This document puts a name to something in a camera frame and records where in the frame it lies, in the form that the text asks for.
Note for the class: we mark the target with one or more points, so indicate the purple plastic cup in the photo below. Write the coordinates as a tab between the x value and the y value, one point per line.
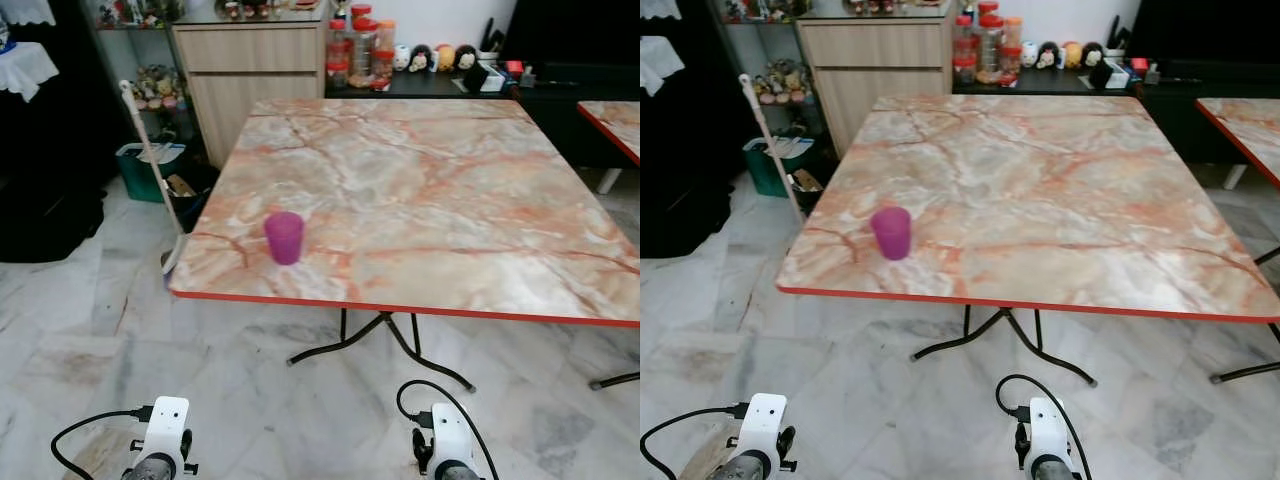
285	240
891	235

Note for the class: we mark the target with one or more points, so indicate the orange lidded plastic jar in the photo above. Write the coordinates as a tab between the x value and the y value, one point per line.
1013	45
385	50

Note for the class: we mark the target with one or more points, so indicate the white lace cloth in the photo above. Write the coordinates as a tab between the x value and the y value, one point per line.
25	68
660	62

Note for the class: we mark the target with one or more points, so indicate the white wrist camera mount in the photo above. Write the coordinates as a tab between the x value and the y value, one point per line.
166	425
452	440
763	422
1048	435

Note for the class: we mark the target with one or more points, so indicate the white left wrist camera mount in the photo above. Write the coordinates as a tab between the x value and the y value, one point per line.
763	422
166	425

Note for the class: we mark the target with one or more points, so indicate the small clear jar red lid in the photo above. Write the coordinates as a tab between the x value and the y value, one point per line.
965	52
338	55

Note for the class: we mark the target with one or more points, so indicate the white plush figurine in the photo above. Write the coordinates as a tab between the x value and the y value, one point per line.
1029	55
401	59

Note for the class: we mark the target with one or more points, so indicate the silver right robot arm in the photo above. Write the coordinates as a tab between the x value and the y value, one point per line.
456	474
1052	473

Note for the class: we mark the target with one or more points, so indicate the yellow plush figurine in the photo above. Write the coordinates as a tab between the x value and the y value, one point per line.
445	58
1072	55

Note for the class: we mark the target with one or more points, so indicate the light wooden drawer cabinet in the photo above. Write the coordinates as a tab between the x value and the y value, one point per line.
250	90
875	85

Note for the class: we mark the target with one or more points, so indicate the tall black furniture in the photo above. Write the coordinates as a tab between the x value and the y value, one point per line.
50	170
690	170

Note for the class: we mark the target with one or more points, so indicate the black haired plush figurine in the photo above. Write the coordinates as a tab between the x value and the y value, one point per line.
1049	57
466	59
421	60
1093	56

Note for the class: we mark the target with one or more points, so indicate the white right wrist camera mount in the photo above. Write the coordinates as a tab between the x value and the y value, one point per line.
1048	435
452	440

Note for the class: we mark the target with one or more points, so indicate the marble pattern red-edged folding table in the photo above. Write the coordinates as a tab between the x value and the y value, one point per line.
1040	185
618	122
1248	130
430	190

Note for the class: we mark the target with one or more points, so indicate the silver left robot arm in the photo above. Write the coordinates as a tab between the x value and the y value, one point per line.
150	471
746	470

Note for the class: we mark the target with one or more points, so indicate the black and white box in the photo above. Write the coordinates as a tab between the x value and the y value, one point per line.
492	77
1110	73

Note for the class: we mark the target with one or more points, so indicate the black waste basket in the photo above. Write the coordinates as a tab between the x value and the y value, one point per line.
812	195
192	205

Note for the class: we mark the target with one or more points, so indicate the black television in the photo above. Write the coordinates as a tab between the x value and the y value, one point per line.
575	30
1205	28

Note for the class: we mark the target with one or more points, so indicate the large clear jar red lid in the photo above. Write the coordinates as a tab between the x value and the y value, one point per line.
989	45
363	50

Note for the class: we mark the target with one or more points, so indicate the green plastic bin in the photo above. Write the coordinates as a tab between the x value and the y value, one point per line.
138	175
765	170

